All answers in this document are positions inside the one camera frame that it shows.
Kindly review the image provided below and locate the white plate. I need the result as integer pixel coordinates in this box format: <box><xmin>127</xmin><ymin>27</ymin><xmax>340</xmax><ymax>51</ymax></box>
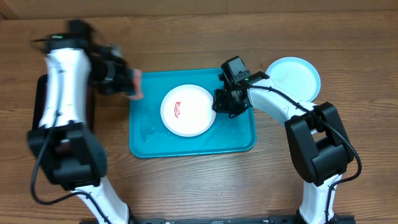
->
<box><xmin>160</xmin><ymin>85</ymin><xmax>216</xmax><ymax>137</ymax></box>

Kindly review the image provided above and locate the light blue plate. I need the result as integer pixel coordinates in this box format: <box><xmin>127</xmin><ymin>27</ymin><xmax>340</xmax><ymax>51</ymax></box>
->
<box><xmin>266</xmin><ymin>57</ymin><xmax>321</xmax><ymax>102</ymax></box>

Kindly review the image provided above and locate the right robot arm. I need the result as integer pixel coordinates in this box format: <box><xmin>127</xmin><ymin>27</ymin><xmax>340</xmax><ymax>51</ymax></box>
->
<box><xmin>213</xmin><ymin>71</ymin><xmax>355</xmax><ymax>223</ymax></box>

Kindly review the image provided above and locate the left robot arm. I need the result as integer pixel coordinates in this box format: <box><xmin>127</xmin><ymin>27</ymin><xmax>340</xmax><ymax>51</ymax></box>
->
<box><xmin>27</xmin><ymin>34</ymin><xmax>137</xmax><ymax>223</ymax></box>

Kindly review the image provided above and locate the dark maroon tray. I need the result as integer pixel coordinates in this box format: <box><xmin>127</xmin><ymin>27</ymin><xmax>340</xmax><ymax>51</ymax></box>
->
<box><xmin>32</xmin><ymin>74</ymin><xmax>95</xmax><ymax>131</ymax></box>

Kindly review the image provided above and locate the blue plastic tray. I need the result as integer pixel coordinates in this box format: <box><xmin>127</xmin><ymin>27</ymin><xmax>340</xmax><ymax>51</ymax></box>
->
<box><xmin>129</xmin><ymin>68</ymin><xmax>257</xmax><ymax>159</ymax></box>

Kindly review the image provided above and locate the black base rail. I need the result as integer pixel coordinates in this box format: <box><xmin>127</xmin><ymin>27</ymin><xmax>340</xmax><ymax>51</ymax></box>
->
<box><xmin>79</xmin><ymin>214</ymin><xmax>356</xmax><ymax>224</ymax></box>

